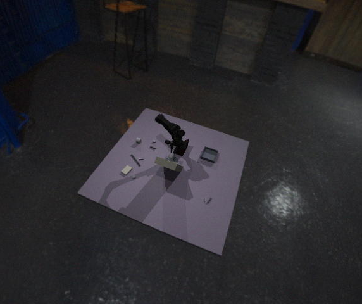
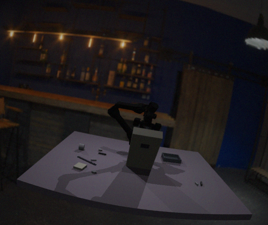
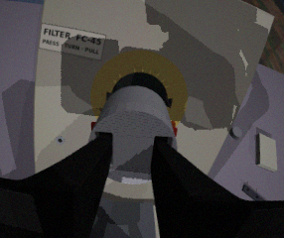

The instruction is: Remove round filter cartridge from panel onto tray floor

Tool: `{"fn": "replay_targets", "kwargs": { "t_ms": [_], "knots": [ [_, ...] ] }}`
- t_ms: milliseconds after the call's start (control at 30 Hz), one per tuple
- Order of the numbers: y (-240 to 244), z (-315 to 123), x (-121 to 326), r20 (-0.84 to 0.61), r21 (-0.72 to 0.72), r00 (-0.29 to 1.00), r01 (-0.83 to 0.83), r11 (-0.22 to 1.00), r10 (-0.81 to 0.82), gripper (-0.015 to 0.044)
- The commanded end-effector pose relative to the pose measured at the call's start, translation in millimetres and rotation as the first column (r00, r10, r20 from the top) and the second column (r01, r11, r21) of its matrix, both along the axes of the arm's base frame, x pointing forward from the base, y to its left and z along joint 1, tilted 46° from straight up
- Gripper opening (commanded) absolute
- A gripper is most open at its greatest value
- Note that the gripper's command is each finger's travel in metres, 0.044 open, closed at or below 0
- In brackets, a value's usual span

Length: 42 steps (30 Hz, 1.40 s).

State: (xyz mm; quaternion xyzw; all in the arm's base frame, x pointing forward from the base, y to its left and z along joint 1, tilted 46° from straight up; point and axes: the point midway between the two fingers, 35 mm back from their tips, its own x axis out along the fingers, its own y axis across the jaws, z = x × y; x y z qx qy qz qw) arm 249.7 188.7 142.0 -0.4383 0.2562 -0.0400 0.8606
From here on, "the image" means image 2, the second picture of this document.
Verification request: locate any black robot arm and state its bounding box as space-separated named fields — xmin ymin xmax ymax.
xmin=107 ymin=101 xmax=159 ymax=145

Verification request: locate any beige service panel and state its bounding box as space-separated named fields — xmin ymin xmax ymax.
xmin=126 ymin=127 xmax=163 ymax=170

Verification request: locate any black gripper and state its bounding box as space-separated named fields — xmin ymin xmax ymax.
xmin=133 ymin=118 xmax=161 ymax=131

